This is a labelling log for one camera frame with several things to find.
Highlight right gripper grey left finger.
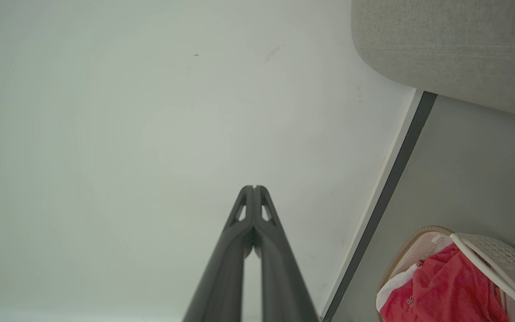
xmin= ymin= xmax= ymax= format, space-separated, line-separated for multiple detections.
xmin=183 ymin=185 xmax=255 ymax=322

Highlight grey fabric sofa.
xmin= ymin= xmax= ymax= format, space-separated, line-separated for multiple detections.
xmin=351 ymin=0 xmax=515 ymax=122

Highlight white perforated laundry basket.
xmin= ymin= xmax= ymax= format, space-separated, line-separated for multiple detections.
xmin=376 ymin=225 xmax=515 ymax=322

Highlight white and black baseboard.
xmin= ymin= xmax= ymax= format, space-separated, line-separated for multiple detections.
xmin=319 ymin=88 xmax=438 ymax=322

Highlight red garment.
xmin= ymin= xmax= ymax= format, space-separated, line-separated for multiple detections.
xmin=380 ymin=244 xmax=515 ymax=322

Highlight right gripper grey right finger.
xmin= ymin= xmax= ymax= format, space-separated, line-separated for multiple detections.
xmin=254 ymin=185 xmax=320 ymax=322

